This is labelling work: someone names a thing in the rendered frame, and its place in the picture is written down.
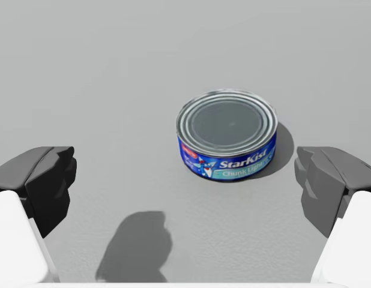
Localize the blue can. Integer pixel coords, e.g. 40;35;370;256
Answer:
175;88;279;183

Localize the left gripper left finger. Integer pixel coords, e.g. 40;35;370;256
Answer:
0;146;77;284

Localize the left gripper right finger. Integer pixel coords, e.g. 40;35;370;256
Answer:
294;146;371;284

